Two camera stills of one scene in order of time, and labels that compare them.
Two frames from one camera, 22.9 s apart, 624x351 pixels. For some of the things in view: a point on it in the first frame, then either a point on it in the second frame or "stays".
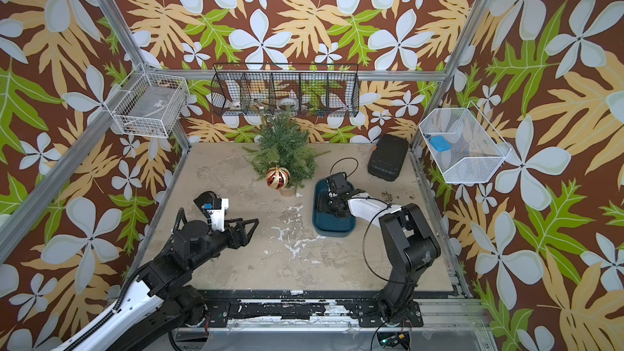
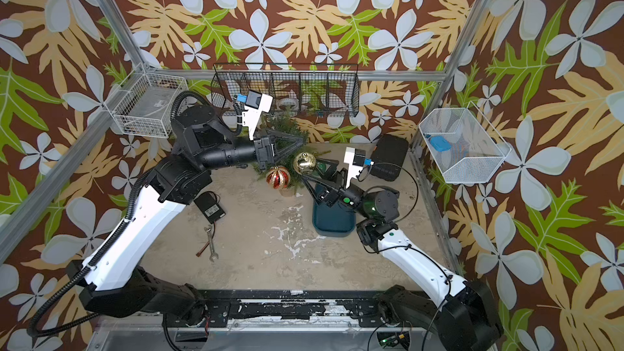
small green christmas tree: (285, 143) stays
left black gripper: (243, 237) -> (264, 153)
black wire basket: (278, 89) stays
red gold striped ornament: (278, 178) stays
